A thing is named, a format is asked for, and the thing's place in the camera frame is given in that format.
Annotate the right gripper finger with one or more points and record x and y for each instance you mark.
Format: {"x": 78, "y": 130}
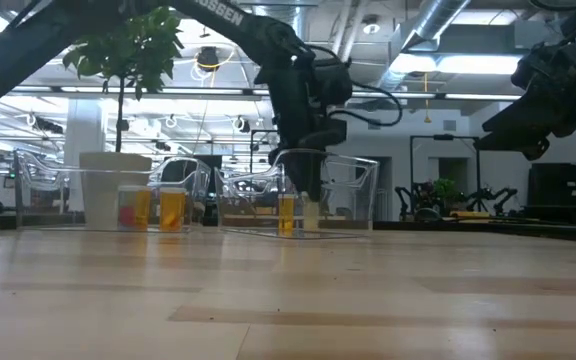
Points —
{"x": 523, "y": 122}
{"x": 518, "y": 144}

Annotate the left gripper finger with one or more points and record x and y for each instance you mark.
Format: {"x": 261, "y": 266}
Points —
{"x": 295, "y": 167}
{"x": 314, "y": 170}

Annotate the black background robot arm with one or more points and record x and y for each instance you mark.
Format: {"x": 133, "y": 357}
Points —
{"x": 408, "y": 197}
{"x": 493, "y": 195}

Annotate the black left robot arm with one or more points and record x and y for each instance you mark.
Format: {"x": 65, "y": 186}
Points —
{"x": 18, "y": 55}

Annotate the clear plastic bin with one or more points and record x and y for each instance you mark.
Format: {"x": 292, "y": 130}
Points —
{"x": 353, "y": 175}
{"x": 43, "y": 170}

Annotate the black background cabinet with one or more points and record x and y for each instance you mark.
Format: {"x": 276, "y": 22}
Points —
{"x": 565, "y": 192}

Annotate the ceiling light fixture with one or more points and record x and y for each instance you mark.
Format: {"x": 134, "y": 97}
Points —
{"x": 468, "y": 64}

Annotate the small background green plant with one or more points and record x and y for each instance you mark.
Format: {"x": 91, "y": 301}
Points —
{"x": 445, "y": 189}

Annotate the black ceiling lamp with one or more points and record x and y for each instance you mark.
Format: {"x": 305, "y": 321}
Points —
{"x": 208, "y": 57}

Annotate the green plant in white pot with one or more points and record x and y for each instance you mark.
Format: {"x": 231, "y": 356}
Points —
{"x": 115, "y": 190}

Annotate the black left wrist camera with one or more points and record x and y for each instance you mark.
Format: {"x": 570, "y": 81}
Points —
{"x": 330, "y": 80}

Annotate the black metal stand frame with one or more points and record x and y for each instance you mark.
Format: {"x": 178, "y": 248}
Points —
{"x": 443, "y": 137}

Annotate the black aluminium table frame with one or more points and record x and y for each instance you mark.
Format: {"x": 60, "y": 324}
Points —
{"x": 518, "y": 231}

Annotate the silver ceiling duct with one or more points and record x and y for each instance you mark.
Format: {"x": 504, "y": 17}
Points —
{"x": 438, "y": 20}

